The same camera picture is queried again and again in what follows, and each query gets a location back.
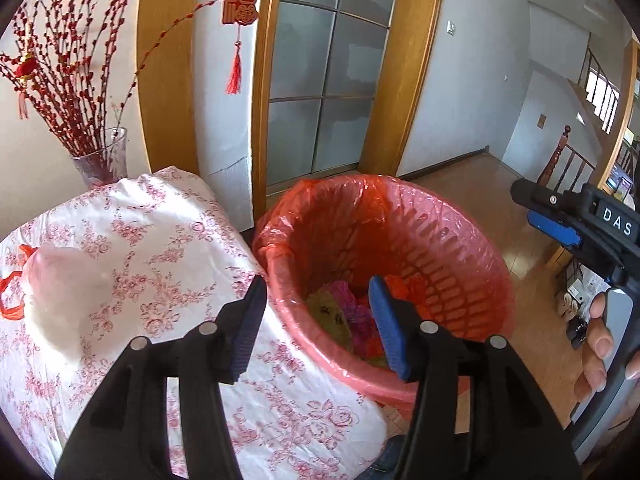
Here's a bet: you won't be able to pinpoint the small red lantern ornament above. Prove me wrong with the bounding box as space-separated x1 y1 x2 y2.
14 53 38 120

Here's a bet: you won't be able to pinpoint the person's right hand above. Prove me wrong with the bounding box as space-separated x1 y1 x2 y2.
574 292 614 402

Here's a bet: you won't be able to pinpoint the green paw print bag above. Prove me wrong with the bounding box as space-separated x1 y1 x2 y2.
306 287 388 370

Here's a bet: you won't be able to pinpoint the white translucent plastic bag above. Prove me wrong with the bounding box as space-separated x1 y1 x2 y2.
21 245 111 361

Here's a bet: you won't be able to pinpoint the pink plastic bag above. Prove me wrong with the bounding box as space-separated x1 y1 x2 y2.
328 281 384 361

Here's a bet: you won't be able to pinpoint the clear glass vase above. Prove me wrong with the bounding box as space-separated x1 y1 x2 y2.
72 127 128 188

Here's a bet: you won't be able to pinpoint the wooden stair railing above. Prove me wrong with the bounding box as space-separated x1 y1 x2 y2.
538 39 639 202

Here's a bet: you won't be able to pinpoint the red plastic waste basket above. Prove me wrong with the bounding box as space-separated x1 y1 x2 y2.
264 174 501 409

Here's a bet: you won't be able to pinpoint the glass panel wooden door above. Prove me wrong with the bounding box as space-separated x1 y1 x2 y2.
250 0 442 217

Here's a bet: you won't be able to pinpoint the red berry branches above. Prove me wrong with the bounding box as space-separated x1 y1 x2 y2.
0 0 227 158

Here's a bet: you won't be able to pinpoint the red knot tassel ornament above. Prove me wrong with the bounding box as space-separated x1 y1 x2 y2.
221 0 258 94

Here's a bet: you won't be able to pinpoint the orange red bag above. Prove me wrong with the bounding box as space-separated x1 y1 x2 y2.
0 244 38 321

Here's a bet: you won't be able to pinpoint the red basket liner bag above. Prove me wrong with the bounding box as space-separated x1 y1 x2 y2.
252 173 516 411

